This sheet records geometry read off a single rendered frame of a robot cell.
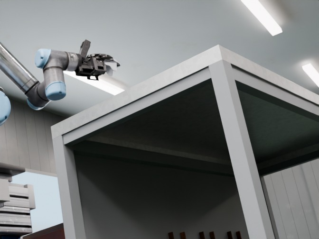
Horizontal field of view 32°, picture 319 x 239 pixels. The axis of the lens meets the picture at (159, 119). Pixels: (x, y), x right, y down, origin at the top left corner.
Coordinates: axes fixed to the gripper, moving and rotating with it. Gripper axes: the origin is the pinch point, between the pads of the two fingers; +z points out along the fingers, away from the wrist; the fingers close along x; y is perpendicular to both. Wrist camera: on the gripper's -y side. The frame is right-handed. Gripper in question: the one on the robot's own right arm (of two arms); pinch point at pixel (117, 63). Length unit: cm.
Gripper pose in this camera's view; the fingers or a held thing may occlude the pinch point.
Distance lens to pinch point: 228.3
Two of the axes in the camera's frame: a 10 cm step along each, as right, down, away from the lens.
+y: 2.6, 8.7, -4.2
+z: 8.0, 0.5, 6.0
